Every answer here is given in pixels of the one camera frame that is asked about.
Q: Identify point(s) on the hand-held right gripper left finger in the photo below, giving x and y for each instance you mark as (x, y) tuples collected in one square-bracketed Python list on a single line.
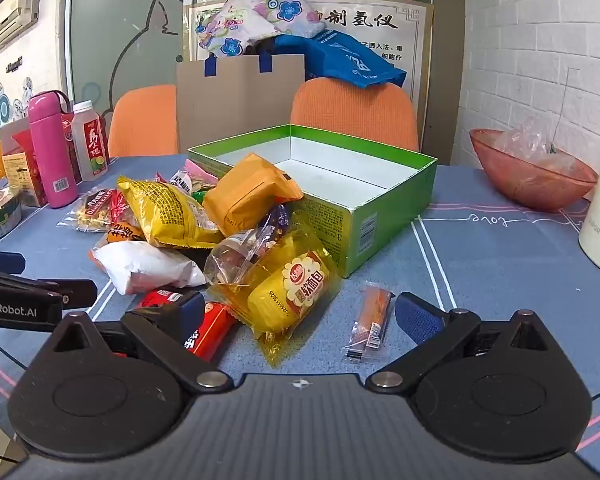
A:
[(192, 312)]

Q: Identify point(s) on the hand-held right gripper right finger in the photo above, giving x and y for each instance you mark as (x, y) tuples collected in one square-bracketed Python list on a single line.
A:
[(420, 317)]

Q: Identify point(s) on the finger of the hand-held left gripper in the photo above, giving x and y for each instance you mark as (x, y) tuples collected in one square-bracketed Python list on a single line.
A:
[(75, 292), (0, 261)]

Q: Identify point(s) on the orange sausage stick packet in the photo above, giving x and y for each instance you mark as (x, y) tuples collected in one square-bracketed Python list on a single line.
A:
[(372, 317)]

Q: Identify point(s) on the white snack packet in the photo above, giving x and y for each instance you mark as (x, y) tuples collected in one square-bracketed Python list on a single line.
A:
[(140, 265)]

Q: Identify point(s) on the clear candy packet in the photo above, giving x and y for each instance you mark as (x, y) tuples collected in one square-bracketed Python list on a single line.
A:
[(240, 255)]

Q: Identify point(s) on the yellow clear bread packet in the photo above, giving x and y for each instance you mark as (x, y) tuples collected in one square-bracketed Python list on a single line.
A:
[(290, 290)]

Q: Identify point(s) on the green cardboard box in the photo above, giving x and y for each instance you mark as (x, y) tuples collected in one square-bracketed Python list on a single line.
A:
[(380, 225)]

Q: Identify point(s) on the yellow chip bag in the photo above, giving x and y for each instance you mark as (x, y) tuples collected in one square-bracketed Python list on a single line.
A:
[(165, 210)]

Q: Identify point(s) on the instant noodle bowl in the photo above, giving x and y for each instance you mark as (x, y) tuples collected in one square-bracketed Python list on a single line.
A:
[(0, 222)]

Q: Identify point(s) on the orange red snack packet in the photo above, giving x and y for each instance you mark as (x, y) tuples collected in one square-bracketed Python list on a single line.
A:
[(122, 233)]

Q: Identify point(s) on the blue tablecloth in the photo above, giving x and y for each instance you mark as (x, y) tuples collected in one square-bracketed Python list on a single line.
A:
[(480, 260)]

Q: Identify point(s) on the clear cookie packet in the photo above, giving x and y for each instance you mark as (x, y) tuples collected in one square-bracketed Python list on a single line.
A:
[(92, 210)]

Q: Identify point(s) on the orange printed carton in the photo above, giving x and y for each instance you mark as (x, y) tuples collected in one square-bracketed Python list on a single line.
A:
[(22, 175)]

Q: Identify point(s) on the red clear date packet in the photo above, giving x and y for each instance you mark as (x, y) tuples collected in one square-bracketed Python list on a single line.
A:
[(117, 207)]

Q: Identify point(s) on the pink thermos bottle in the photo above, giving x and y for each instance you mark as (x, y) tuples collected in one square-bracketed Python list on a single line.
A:
[(52, 160)]

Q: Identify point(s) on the pink snack packet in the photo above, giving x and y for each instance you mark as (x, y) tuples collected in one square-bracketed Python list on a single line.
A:
[(195, 180)]

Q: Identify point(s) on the white juice bottle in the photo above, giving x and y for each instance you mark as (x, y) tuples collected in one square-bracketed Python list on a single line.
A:
[(90, 150)]

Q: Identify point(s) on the pink plastic bowl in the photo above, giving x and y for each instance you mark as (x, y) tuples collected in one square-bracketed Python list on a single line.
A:
[(530, 185)]

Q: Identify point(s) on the orange chair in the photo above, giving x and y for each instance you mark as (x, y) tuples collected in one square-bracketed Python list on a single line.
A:
[(355, 110), (140, 125)]

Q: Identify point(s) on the clear plastic bag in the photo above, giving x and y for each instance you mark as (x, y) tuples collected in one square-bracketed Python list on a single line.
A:
[(522, 140)]

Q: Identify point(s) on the brown paper bag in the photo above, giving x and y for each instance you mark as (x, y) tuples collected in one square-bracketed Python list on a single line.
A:
[(230, 105)]

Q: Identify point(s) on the white air conditioner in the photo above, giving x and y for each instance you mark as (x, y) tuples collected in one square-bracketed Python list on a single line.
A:
[(10, 20)]

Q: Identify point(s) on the blue bag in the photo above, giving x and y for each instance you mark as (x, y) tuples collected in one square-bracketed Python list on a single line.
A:
[(350, 65)]

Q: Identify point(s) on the grey glass panel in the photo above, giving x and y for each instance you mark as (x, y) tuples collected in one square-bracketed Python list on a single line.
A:
[(110, 20)]

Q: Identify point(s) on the framed calligraphy poster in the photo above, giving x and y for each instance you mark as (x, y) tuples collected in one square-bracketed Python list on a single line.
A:
[(380, 25)]

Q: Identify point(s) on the floral cloth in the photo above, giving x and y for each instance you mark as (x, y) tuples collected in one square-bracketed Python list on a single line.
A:
[(260, 15)]

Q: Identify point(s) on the blue floral wall sticker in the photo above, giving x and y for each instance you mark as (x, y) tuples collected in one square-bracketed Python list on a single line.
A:
[(0, 107)]

